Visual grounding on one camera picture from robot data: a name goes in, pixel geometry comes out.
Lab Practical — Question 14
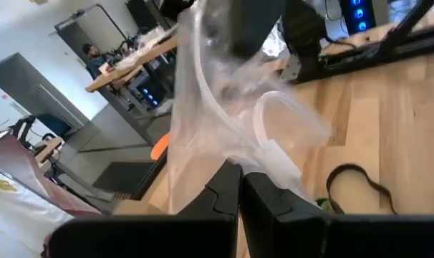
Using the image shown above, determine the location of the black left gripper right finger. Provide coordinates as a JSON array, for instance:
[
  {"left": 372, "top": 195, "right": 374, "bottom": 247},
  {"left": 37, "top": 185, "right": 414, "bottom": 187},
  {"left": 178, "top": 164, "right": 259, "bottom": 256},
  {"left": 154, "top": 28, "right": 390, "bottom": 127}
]
[{"left": 241, "top": 171, "right": 434, "bottom": 258}]

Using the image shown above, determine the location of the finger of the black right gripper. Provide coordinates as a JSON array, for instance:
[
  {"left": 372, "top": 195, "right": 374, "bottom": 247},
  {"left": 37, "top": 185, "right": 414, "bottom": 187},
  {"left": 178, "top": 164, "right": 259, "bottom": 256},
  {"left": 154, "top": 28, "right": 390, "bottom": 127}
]
[{"left": 230, "top": 0, "right": 286, "bottom": 59}]

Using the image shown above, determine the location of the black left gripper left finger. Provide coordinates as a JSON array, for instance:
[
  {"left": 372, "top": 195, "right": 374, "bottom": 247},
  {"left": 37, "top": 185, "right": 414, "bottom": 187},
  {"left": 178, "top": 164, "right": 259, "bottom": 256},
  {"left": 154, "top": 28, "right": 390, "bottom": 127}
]
[{"left": 48, "top": 160, "right": 242, "bottom": 258}]

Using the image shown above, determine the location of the wide black rubber band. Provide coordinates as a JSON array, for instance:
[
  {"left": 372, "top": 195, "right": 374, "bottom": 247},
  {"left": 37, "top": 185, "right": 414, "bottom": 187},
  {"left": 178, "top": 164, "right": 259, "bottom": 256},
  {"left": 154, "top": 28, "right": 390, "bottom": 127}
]
[{"left": 325, "top": 163, "right": 397, "bottom": 216}]

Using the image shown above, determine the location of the clear plastic zip bag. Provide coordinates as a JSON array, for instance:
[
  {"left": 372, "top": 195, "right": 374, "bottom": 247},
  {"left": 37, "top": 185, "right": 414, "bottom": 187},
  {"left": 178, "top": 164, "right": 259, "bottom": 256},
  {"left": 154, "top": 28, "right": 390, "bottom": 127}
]
[{"left": 165, "top": 0, "right": 333, "bottom": 216}]

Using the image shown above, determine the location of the green rubber band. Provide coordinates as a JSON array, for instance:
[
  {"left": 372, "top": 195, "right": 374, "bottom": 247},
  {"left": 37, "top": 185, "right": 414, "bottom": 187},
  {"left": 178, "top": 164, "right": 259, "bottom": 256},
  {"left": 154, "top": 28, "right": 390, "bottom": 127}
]
[{"left": 315, "top": 198, "right": 334, "bottom": 213}]

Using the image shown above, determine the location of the black mat with hazard stripes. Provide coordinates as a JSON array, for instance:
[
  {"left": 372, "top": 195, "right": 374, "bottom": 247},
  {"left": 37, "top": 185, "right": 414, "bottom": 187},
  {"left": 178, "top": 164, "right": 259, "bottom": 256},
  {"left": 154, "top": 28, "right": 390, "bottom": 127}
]
[{"left": 91, "top": 160, "right": 158, "bottom": 201}]

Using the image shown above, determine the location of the orange bowl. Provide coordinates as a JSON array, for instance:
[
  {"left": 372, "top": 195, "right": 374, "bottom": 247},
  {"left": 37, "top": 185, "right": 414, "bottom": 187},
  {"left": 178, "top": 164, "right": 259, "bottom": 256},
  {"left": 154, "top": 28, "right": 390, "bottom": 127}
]
[{"left": 150, "top": 132, "right": 172, "bottom": 161}]

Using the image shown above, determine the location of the black computer case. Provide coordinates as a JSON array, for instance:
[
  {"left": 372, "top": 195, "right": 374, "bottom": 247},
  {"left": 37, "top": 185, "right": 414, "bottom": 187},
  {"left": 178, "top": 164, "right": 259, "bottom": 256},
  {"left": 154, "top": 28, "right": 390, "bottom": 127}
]
[
  {"left": 339, "top": 0, "right": 378, "bottom": 36},
  {"left": 136, "top": 81, "right": 170, "bottom": 110}
]

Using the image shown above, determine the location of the white floral cloth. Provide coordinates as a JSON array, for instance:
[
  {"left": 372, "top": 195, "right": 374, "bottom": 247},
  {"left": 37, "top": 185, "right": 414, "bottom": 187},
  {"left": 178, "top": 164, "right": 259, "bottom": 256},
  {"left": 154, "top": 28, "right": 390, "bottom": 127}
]
[{"left": 0, "top": 166, "right": 75, "bottom": 258}]

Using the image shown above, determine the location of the person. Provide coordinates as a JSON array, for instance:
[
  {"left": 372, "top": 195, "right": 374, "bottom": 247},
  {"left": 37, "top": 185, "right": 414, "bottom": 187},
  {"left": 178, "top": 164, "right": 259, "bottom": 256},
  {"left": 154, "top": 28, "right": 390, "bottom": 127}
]
[{"left": 81, "top": 42, "right": 112, "bottom": 80}]

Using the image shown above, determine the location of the black metal stand frame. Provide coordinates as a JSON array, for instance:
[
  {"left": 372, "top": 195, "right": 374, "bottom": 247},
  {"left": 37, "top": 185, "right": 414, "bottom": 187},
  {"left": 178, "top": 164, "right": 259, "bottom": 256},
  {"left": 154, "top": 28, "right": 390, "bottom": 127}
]
[{"left": 54, "top": 2, "right": 129, "bottom": 41}]

